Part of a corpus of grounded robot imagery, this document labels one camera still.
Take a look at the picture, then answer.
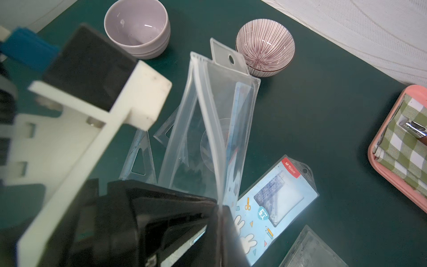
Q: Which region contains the clear ruler set pouch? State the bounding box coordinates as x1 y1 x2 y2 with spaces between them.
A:
158 39 261 207

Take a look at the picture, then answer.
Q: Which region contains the blue clear protractor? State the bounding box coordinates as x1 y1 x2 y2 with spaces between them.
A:
200 118 235 172

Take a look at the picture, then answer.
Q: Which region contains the plain lilac bowl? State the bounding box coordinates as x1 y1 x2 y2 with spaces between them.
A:
103 0 171 60

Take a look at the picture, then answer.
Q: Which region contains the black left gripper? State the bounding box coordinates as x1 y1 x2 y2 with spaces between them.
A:
40 179 216 267

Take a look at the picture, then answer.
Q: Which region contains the purple striped bowl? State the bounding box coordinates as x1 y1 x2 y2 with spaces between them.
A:
235 18 295 78

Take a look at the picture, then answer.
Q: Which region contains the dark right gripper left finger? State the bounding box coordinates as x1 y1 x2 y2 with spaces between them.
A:
173 206 221 267

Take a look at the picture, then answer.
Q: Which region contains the blue printed ruler set card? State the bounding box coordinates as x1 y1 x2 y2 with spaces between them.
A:
234 155 319 265

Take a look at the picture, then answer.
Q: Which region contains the wooden handled metal scraper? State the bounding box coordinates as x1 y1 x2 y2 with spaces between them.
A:
398 116 427 145

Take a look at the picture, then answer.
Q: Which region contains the small clear triangle ruler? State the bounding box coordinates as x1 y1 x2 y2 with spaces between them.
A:
153 108 179 147

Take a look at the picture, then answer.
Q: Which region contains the pink plastic tray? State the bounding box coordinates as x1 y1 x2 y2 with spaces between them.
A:
368 85 427 211

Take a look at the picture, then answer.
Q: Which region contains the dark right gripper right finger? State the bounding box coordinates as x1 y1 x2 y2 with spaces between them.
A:
221 206 250 267

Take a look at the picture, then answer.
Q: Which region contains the green white checkered cloth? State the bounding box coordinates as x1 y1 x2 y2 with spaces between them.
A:
373 94 427 197

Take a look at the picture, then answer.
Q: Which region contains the clear blue straight ruler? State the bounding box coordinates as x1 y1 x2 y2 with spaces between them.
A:
225 82 254 202

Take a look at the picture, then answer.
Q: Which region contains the large clear triangle ruler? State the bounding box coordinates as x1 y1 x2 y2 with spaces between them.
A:
119 130 157 184

